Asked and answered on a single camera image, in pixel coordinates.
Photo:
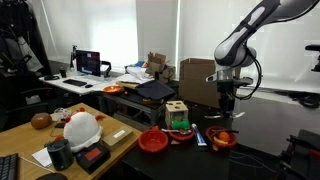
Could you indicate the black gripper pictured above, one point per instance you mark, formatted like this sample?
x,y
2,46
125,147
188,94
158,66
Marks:
x,y
227,100

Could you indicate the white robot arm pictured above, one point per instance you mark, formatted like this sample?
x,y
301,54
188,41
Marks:
x,y
233,52

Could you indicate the red bowl with orange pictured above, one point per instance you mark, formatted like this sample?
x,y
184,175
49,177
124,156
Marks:
x,y
213,138

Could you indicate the red bowl with green toy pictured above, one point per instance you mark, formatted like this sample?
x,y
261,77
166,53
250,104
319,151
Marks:
x,y
181,135

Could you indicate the empty red bowl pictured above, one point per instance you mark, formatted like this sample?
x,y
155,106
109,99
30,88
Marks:
x,y
153,140

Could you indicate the large cardboard box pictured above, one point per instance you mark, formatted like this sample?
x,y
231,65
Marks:
x,y
193,86

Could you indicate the orange fruit toy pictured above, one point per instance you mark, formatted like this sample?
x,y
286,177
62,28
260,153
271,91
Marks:
x,y
224,136

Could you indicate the wooden shape sorter box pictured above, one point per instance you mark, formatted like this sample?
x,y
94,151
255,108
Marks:
x,y
175,110

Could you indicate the blue white toothpaste tube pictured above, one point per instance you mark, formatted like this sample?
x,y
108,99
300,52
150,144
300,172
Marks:
x,y
200,140

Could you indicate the blue plastic bin lid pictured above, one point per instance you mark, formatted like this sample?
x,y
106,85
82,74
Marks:
x,y
154,89

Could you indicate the tan flat cardboard box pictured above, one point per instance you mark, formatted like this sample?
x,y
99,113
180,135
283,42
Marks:
x,y
118,137

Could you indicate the computer monitor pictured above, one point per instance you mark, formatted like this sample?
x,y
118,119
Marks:
x,y
88,62

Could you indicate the white plush chicken toy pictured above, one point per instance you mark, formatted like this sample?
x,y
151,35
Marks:
x,y
82,131

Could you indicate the black box red label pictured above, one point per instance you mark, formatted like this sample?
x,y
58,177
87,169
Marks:
x,y
91,158

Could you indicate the black cylinder speaker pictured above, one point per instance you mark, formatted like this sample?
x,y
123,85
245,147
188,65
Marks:
x,y
60,154

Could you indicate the brown football toy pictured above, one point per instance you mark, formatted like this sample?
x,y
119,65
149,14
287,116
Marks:
x,y
41,120

